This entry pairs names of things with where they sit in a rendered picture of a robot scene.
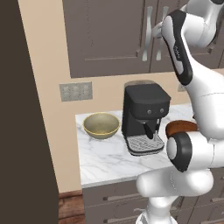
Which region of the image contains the black coffee machine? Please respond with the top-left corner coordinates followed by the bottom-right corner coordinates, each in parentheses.
top-left (121, 80), bottom-right (172, 158)

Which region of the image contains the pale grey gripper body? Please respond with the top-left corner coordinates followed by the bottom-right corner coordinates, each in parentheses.
top-left (151, 20), bottom-right (165, 39)

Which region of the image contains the silver drawer handle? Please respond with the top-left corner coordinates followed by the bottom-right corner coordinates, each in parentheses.
top-left (102, 216), bottom-right (142, 224)
top-left (101, 192), bottom-right (142, 202)

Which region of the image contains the grey base cabinet run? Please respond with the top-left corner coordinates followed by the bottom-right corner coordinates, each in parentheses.
top-left (171, 168), bottom-right (224, 224)

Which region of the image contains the silver cabinet door handle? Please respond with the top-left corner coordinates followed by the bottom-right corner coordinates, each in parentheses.
top-left (155, 6), bottom-right (170, 62)
top-left (142, 6), bottom-right (154, 62)

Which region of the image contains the brown wooden bowl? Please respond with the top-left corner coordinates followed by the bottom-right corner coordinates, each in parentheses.
top-left (165, 119), bottom-right (200, 138)

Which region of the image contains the grey drawer front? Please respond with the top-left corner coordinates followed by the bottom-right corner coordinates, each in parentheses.
top-left (81, 179), bottom-right (149, 208)
top-left (83, 199), bottom-right (154, 224)

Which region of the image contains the grey wall switch plate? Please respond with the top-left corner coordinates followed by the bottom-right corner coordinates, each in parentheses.
top-left (59, 81), bottom-right (94, 102)

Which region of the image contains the dark tall cabinet side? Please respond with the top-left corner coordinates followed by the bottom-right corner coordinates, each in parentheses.
top-left (0, 0), bottom-right (60, 224)

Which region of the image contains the olive green bowl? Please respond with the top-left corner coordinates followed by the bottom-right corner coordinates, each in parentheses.
top-left (82, 112), bottom-right (121, 140)

